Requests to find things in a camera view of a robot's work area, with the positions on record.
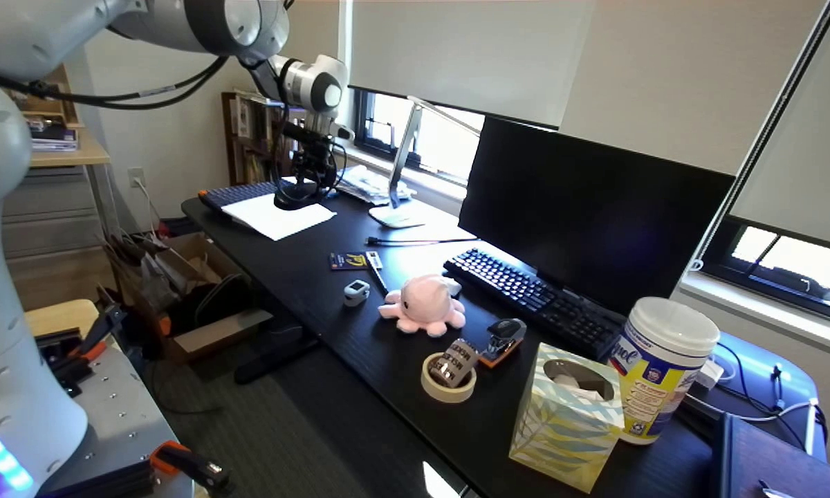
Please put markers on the brown cardboard box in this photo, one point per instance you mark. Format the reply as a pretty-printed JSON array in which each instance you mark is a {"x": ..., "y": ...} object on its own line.
[{"x": 207, "y": 265}]

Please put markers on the white paper sheet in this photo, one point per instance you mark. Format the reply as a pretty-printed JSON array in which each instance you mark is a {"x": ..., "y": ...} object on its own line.
[{"x": 267, "y": 224}]

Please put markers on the grey drawer cabinet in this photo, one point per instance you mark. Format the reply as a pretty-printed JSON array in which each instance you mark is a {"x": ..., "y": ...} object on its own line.
[{"x": 56, "y": 217}]

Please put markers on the dark blue notebook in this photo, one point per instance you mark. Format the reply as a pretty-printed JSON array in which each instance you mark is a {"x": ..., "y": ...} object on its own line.
[{"x": 235, "y": 196}]

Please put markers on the small rear monitor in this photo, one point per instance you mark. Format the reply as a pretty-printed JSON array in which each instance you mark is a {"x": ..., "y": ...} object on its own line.
[{"x": 405, "y": 154}]

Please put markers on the grey metal pole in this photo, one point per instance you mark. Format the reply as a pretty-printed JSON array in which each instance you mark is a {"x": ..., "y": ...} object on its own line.
[{"x": 763, "y": 129}]

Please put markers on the grey perforated robot table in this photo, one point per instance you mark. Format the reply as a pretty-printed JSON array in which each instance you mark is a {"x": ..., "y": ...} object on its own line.
[{"x": 126, "y": 405}]

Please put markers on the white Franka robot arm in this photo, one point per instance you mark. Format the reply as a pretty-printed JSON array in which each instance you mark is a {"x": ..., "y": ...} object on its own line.
[{"x": 8, "y": 277}]

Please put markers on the black computer mouse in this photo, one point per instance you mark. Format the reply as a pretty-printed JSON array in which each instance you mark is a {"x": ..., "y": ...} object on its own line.
[{"x": 303, "y": 197}]

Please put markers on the black computer monitor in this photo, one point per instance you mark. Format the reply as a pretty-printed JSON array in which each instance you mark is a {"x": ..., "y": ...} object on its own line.
[{"x": 599, "y": 211}]

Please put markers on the slim black remote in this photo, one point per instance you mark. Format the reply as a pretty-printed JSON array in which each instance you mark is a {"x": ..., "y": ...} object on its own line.
[{"x": 377, "y": 271}]

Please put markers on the slanted white roller blind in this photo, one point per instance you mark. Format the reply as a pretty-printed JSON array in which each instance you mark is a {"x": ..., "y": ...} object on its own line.
[{"x": 805, "y": 156}]

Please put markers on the black smartphone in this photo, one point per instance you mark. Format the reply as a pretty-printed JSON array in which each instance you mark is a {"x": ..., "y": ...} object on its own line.
[{"x": 505, "y": 337}]

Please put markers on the brown wooden bookshelf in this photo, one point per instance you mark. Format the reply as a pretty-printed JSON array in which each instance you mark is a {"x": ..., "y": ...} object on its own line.
[{"x": 249, "y": 143}]

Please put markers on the small white roller blind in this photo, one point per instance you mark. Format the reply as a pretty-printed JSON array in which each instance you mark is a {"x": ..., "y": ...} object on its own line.
[{"x": 470, "y": 51}]

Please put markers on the orange black clamp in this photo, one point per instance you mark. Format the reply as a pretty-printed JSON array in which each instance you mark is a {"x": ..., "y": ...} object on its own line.
[
  {"x": 189, "y": 463},
  {"x": 85, "y": 347}
]

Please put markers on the Lysol wipes canister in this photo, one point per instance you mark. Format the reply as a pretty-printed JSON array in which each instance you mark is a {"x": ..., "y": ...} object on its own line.
[{"x": 660, "y": 370}]

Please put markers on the dark blue folder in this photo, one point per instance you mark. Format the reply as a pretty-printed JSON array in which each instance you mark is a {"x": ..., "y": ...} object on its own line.
[{"x": 783, "y": 460}]

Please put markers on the light wooden shelf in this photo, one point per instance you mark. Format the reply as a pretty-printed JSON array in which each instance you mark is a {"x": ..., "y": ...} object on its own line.
[{"x": 73, "y": 160}]

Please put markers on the blue chair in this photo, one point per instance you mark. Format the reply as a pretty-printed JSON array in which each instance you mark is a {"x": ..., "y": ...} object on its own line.
[{"x": 761, "y": 370}]

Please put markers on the wide white roller blind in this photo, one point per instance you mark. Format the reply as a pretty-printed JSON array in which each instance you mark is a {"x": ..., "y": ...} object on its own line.
[{"x": 680, "y": 84}]

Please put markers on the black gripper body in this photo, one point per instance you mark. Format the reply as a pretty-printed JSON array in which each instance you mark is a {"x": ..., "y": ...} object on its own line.
[{"x": 310, "y": 149}]

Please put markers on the beige tape roll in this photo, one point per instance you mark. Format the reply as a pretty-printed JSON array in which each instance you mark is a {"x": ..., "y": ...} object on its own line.
[{"x": 434, "y": 390}]

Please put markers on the books on wooden shelf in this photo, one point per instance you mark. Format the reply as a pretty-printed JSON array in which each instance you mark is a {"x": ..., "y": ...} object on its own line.
[{"x": 52, "y": 139}]

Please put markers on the small white round object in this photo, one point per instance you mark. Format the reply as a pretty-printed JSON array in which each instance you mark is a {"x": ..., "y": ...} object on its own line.
[{"x": 354, "y": 293}]

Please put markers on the stack of papers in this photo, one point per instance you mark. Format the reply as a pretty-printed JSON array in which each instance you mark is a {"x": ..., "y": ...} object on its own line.
[{"x": 362, "y": 186}]

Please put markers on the pink octopus plush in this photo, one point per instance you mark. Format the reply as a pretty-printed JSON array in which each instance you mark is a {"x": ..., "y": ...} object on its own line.
[{"x": 424, "y": 305}]

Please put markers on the black keyboard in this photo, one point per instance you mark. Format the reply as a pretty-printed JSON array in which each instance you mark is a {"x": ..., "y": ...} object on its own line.
[{"x": 527, "y": 293}]

